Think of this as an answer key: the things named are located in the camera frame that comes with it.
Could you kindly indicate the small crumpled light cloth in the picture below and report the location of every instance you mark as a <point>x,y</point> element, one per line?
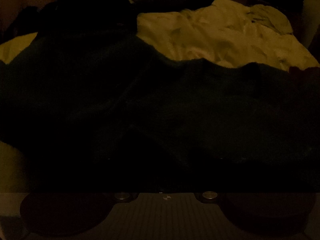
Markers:
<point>270,17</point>

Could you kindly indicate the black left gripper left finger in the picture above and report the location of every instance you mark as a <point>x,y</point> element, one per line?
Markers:
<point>69,214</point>

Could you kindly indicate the large dark garment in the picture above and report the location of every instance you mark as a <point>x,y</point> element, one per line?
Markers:
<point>88,103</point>

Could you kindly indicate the white patterned duvet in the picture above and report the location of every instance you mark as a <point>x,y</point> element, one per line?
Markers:
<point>221,33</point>

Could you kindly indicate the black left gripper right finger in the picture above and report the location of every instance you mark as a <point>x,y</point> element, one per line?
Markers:
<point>262,214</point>

